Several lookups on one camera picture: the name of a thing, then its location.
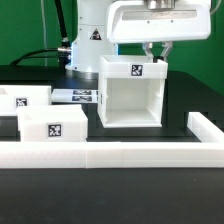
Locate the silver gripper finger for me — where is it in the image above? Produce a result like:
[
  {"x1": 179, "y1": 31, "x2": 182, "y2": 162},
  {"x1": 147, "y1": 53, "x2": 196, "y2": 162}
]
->
[
  {"x1": 160, "y1": 42, "x2": 173, "y2": 61},
  {"x1": 142, "y1": 43, "x2": 154, "y2": 63}
]

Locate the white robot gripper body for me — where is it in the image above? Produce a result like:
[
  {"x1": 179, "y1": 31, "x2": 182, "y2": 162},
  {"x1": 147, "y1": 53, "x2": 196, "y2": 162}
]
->
[{"x1": 107, "y1": 0, "x2": 211, "y2": 43}]

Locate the white drawer cabinet box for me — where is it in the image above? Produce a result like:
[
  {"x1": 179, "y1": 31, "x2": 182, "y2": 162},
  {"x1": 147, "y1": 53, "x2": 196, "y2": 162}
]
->
[{"x1": 98, "y1": 55, "x2": 168, "y2": 128}]

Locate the white drawer with knob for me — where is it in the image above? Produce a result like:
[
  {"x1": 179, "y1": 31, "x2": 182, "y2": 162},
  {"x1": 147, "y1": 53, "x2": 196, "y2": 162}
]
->
[{"x1": 17, "y1": 104, "x2": 88, "y2": 142}]

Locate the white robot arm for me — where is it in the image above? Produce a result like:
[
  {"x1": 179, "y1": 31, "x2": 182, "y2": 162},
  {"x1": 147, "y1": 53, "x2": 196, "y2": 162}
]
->
[{"x1": 66, "y1": 0, "x2": 211, "y2": 79}]

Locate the white drawer far left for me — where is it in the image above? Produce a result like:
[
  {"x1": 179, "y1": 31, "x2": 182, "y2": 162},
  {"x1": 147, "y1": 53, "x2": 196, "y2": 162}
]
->
[{"x1": 0, "y1": 85, "x2": 51, "y2": 116}]

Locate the white marker sheet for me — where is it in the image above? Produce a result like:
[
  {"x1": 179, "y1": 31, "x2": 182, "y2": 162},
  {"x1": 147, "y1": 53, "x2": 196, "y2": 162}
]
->
[{"x1": 51, "y1": 89, "x2": 98, "y2": 103}]

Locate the white L-shaped fence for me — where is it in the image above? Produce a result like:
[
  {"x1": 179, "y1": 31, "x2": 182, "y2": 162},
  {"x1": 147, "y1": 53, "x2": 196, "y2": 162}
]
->
[{"x1": 0, "y1": 112, "x2": 224, "y2": 169}]

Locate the black cable bundle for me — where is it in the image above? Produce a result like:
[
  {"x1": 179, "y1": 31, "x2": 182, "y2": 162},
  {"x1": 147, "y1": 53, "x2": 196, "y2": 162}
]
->
[{"x1": 9, "y1": 0, "x2": 73, "y2": 66}]

